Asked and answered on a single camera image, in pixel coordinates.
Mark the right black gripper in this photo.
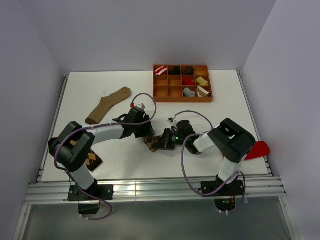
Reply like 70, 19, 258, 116
154, 128, 188, 150

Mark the beige argyle sock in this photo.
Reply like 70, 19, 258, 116
143, 135, 162, 152

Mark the grey sock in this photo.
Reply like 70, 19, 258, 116
183, 87, 196, 98

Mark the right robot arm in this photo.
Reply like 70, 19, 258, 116
146, 118, 256, 195

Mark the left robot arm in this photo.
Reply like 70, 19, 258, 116
48, 104, 155, 200

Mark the orange compartment tray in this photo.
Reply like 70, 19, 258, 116
153, 64, 214, 103

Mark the dark argyle sock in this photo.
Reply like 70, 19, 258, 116
48, 136, 104, 173

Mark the white brown rolled sock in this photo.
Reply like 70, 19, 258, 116
196, 86, 212, 98

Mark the red white striped rolled sock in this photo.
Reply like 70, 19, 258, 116
154, 65, 168, 76

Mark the black rolled sock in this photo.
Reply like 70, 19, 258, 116
168, 66, 181, 75

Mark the yellow rolled sock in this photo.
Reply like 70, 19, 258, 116
196, 76, 209, 86

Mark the dark brown rolled sock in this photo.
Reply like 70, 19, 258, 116
182, 66, 194, 75

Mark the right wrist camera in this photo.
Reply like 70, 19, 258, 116
167, 115, 177, 127

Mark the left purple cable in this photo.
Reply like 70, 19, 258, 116
53, 92, 158, 221

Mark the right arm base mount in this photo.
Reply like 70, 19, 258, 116
198, 180, 246, 212

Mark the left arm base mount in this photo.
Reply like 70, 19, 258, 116
67, 184, 114, 216

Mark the aluminium frame rail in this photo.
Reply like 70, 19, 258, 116
23, 175, 286, 205

